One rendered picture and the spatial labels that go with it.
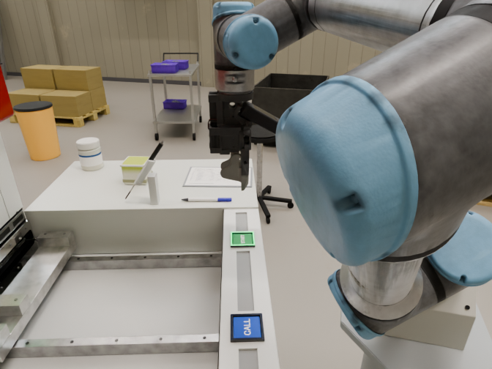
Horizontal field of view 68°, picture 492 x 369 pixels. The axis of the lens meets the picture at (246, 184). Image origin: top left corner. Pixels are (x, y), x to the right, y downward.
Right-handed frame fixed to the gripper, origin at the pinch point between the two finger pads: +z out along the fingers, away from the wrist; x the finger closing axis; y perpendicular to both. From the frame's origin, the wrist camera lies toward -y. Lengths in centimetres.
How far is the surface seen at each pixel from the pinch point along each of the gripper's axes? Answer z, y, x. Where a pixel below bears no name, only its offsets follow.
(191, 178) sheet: 13.7, 16.0, -33.3
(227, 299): 14.6, 4.2, 18.9
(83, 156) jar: 9, 51, -41
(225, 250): 14.6, 4.7, 3.8
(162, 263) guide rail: 27.1, 22.2, -8.0
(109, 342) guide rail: 25.6, 28.0, 18.4
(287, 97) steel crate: 51, -55, -313
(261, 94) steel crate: 49, -28, -322
